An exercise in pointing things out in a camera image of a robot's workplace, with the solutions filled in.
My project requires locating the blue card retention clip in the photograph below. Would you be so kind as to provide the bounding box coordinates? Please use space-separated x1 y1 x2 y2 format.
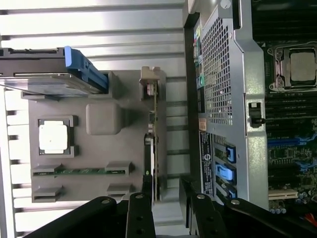
222 183 238 199
225 145 236 162
215 161 235 183

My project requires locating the grey plastic parts rack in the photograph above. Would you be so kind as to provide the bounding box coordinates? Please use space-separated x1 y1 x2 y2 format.
21 70 169 206

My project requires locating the green RAM stick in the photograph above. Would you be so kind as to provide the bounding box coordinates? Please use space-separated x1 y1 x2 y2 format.
33 168 129 176

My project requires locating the white PCI expansion slot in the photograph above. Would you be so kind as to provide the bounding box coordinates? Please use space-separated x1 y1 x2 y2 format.
268 189 298 201

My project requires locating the green motherboard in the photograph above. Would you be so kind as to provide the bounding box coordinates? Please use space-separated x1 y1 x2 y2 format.
251 0 317 224

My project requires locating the spare silver CPU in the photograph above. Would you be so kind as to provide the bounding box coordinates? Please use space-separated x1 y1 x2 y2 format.
39 122 69 155

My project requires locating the black and silver PC case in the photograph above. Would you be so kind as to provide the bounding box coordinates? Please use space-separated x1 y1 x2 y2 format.
183 0 317 216

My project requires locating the hard disk with blue caddy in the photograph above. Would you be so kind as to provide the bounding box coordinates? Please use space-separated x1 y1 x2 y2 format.
0 46 109 96

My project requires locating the CPU socket with CPU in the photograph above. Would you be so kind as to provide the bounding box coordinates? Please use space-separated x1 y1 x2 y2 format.
267 46 317 90

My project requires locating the black chassis intrusion switch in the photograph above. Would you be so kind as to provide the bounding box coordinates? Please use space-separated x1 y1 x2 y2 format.
248 101 265 127

